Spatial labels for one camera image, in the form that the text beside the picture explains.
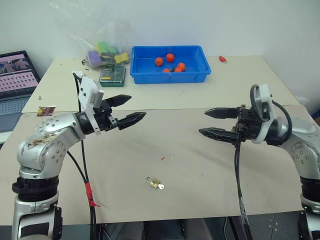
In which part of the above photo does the blue plastic bin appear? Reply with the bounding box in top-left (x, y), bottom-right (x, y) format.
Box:
top-left (129, 45), bottom-right (212, 85)

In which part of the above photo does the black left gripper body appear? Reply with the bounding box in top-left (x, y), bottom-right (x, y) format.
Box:
top-left (93, 99), bottom-right (119, 132)

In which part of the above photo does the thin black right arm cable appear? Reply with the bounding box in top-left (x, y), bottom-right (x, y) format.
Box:
top-left (233, 143), bottom-right (254, 240)

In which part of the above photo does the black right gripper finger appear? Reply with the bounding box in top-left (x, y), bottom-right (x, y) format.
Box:
top-left (198, 127), bottom-right (239, 146)
top-left (204, 107), bottom-right (239, 120)

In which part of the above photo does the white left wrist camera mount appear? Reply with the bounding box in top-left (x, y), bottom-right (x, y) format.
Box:
top-left (77, 76), bottom-right (105, 136)

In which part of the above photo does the short black left arm cable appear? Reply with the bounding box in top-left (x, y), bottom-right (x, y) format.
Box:
top-left (66, 150), bottom-right (89, 185)

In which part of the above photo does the open laptop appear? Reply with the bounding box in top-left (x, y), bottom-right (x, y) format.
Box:
top-left (0, 50), bottom-right (42, 134)

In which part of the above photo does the small brown printed card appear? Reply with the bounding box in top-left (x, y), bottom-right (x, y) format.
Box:
top-left (36, 105), bottom-right (57, 117)

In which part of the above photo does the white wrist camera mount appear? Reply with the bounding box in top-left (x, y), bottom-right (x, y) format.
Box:
top-left (77, 76), bottom-right (105, 136)
top-left (250, 84), bottom-right (276, 145)

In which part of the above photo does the grey right wrist cable loop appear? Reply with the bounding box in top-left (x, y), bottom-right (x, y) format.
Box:
top-left (250, 84), bottom-right (264, 111)

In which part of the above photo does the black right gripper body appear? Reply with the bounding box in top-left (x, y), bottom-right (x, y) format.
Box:
top-left (231, 104), bottom-right (264, 146)

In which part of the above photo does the brass padlock with silver shackle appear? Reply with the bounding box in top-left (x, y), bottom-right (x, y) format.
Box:
top-left (145, 175), bottom-right (161, 190)

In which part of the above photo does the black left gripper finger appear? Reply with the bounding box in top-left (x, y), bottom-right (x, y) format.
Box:
top-left (103, 94), bottom-right (133, 109)
top-left (116, 111), bottom-right (147, 131)

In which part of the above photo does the thick black right wrist cable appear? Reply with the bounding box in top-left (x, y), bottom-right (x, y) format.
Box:
top-left (271, 99), bottom-right (294, 144)

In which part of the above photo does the red tape wrap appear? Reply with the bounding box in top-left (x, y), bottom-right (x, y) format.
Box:
top-left (84, 182), bottom-right (101, 209)

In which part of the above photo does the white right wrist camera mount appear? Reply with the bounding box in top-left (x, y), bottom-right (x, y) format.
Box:
top-left (250, 84), bottom-right (276, 145)

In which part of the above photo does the clear bag of colourful blocks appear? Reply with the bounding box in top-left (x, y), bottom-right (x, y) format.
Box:
top-left (49, 1), bottom-right (133, 69)

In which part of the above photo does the long black left arm cable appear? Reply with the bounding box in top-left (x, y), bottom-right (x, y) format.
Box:
top-left (72, 71), bottom-right (99, 240)

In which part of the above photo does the green parts case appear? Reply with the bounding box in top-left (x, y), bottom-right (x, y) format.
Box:
top-left (98, 63), bottom-right (127, 88)

